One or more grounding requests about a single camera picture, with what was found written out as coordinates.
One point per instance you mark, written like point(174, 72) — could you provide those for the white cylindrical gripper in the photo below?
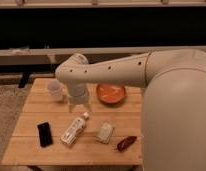
point(78, 94)

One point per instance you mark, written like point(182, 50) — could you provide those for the clear plastic bottle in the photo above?
point(74, 129)

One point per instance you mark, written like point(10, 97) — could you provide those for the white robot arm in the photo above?
point(173, 116)

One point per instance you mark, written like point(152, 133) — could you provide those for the translucent plastic cup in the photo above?
point(54, 88)

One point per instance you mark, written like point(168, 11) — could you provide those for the pale snack packet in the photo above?
point(105, 132)

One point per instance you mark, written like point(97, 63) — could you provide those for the wooden table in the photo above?
point(24, 146)

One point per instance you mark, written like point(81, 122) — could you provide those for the dark red snack wrapper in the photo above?
point(125, 143)

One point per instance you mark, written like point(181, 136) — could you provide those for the orange ceramic bowl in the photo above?
point(110, 94)

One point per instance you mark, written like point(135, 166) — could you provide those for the black smartphone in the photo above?
point(45, 136)

